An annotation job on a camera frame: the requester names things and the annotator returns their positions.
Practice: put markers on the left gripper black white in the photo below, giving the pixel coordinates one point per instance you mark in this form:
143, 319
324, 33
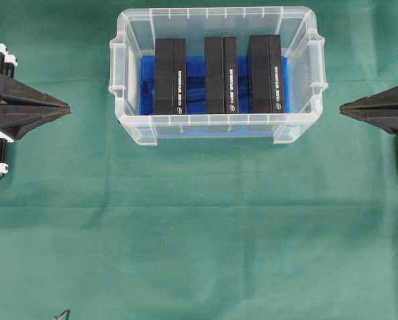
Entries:
16, 122

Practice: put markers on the clear plastic storage case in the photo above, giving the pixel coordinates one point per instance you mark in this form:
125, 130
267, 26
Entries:
138, 29

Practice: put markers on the black camera box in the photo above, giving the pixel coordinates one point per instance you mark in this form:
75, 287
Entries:
221, 80
170, 77
265, 67

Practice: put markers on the blue cloth liner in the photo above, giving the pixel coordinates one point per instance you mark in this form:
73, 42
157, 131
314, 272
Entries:
196, 88

